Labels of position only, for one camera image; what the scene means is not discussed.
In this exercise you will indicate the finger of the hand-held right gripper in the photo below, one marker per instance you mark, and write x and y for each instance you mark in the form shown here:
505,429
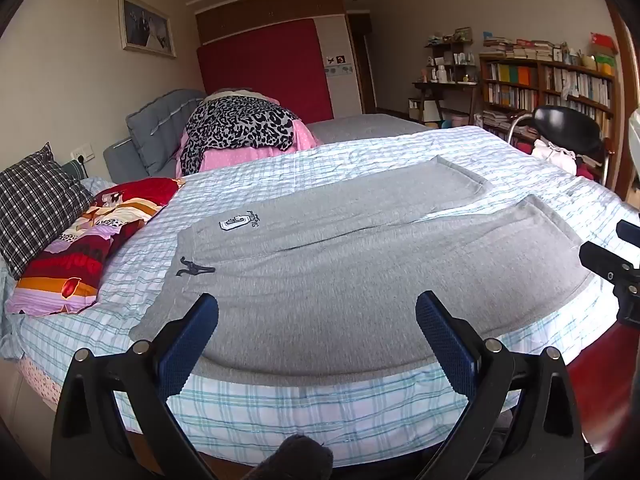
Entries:
629,234
607,262

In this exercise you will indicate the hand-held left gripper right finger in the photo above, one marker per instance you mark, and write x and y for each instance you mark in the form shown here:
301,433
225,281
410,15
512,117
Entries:
445,345

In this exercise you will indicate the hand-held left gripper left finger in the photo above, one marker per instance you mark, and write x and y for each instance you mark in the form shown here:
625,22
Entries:
187,345

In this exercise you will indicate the grey pants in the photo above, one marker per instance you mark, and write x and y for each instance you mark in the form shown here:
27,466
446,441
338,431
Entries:
325,270

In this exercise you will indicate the white cloth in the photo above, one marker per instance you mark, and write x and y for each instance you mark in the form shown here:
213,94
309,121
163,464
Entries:
552,156

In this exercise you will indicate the black chair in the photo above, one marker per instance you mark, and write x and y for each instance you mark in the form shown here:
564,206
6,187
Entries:
570,127

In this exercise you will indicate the bed with plaid sheet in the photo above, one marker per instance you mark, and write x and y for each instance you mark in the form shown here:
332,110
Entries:
300,410

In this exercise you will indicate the red multicoloured printed pillow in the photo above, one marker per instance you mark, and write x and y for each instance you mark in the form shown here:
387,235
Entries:
75,255

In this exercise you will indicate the floral bed skirt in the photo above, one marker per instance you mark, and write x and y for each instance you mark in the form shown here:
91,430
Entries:
40,385

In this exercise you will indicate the dark cloth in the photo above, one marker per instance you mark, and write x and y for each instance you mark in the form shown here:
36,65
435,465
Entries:
295,457

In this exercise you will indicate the wooden bookshelf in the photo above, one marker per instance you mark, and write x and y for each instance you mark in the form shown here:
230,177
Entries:
520,90

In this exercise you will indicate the pale blue pillow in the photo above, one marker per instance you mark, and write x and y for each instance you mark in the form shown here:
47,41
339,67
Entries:
95,185

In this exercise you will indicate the red box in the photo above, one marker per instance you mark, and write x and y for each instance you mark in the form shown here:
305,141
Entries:
603,42

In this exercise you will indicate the green striped pillow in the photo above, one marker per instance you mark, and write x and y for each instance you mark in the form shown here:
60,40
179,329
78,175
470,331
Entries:
74,169

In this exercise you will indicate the black white checkered pillow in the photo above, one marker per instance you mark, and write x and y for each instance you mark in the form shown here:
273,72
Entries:
35,200

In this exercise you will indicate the stack of books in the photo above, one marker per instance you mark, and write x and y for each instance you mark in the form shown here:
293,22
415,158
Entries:
520,47

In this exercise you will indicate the grey padded headboard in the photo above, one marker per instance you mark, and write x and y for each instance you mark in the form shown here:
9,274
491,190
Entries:
155,120

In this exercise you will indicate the leopard print blanket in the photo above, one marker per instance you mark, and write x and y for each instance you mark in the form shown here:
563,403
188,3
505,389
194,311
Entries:
235,122

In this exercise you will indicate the wooden desk with shelf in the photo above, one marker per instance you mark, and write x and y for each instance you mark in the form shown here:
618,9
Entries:
450,85

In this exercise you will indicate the grey bed cover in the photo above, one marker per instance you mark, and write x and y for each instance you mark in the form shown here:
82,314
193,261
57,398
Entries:
360,127

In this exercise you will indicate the pink quilt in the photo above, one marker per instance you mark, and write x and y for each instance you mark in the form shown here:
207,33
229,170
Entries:
305,140

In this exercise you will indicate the red padded panel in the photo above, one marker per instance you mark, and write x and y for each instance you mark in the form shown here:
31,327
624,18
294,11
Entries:
265,60

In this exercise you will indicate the dark wooden door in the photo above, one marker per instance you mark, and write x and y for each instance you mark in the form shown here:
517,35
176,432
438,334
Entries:
362,60

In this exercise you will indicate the small picture stickers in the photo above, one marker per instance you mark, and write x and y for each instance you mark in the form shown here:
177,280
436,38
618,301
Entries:
338,65

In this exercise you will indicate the wooden wardrobe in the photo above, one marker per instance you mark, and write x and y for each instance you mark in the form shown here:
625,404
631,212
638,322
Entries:
340,35

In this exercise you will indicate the white wall socket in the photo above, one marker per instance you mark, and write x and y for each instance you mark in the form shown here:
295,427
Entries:
82,153

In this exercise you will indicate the framed wall picture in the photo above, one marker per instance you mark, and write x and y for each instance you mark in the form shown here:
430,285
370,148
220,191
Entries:
145,25

